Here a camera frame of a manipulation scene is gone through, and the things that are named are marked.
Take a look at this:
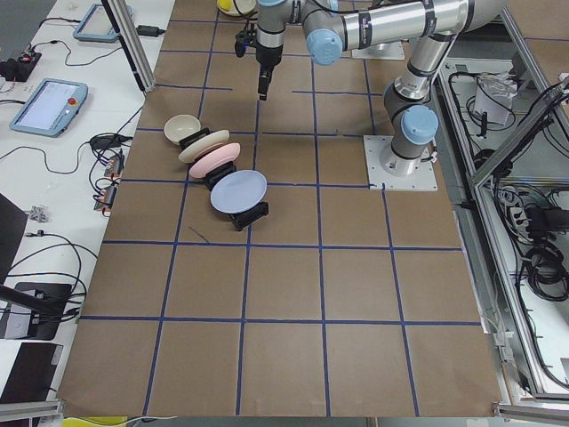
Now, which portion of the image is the cream plate with lemon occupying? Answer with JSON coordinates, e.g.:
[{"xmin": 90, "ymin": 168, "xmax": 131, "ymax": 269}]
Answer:
[{"xmin": 218, "ymin": 0, "xmax": 257, "ymax": 17}]

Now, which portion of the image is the blue plate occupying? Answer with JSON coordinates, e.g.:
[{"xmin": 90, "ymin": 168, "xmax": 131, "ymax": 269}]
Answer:
[{"xmin": 210, "ymin": 170, "xmax": 268, "ymax": 214}]

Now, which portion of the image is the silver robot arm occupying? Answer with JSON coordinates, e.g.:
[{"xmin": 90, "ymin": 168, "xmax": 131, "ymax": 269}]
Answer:
[
  {"xmin": 255, "ymin": 1, "xmax": 508, "ymax": 101},
  {"xmin": 381, "ymin": 33, "xmax": 456, "ymax": 177}
]

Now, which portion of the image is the far teach pendant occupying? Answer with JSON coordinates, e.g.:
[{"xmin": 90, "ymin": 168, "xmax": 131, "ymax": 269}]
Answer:
[{"xmin": 73, "ymin": 3, "xmax": 118, "ymax": 43}]

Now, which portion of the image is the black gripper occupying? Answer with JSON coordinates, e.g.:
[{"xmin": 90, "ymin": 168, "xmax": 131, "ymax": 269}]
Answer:
[{"xmin": 256, "ymin": 43, "xmax": 282, "ymax": 101}]

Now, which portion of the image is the pink plate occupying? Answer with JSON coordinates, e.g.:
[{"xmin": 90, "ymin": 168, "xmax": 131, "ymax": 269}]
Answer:
[{"xmin": 188, "ymin": 142, "xmax": 241, "ymax": 179}]

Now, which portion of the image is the black power adapter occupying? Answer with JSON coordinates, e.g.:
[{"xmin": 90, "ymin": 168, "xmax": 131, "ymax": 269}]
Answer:
[{"xmin": 136, "ymin": 25, "xmax": 164, "ymax": 37}]

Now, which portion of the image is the yellow lemon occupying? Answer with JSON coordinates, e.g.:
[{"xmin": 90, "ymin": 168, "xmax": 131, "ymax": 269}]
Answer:
[{"xmin": 217, "ymin": 0, "xmax": 233, "ymax": 12}]

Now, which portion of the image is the aluminium frame post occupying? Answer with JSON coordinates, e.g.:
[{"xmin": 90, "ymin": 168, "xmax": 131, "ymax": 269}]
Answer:
[{"xmin": 101, "ymin": 0, "xmax": 156, "ymax": 93}]

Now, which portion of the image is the cream bowl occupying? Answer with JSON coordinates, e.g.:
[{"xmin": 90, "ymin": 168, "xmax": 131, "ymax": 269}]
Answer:
[{"xmin": 164, "ymin": 114, "xmax": 202, "ymax": 144}]

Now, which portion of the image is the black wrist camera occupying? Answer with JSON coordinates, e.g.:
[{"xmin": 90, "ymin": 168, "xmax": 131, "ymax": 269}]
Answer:
[{"xmin": 234, "ymin": 30, "xmax": 256, "ymax": 58}]

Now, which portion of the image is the near teach pendant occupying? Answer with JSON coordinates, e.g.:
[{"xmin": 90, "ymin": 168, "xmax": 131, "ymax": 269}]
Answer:
[{"xmin": 9, "ymin": 78, "xmax": 89, "ymax": 138}]

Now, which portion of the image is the black dish rack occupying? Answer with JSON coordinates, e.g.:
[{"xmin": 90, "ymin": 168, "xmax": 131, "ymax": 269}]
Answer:
[{"xmin": 190, "ymin": 154, "xmax": 269, "ymax": 230}]

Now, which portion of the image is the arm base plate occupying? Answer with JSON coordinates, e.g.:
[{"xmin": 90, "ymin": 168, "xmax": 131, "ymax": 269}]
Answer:
[
  {"xmin": 351, "ymin": 41, "xmax": 405, "ymax": 60},
  {"xmin": 364, "ymin": 135, "xmax": 438, "ymax": 192}
]

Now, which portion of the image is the cream plate in rack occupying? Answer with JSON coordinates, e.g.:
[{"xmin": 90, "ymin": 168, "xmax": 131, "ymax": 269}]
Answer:
[{"xmin": 179, "ymin": 128, "xmax": 229, "ymax": 164}]

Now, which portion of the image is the teach pendant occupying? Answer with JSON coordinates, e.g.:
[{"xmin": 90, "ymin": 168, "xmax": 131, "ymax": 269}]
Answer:
[
  {"xmin": 9, "ymin": 78, "xmax": 89, "ymax": 138},
  {"xmin": 73, "ymin": 3, "xmax": 118, "ymax": 43}
]

